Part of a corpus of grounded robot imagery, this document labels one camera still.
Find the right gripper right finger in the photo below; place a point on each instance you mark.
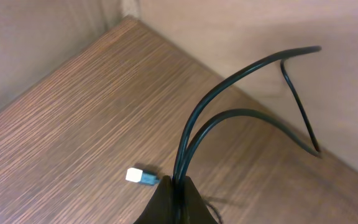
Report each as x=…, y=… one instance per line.
x=192, y=208

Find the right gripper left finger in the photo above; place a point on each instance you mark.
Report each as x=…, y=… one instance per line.
x=159, y=209

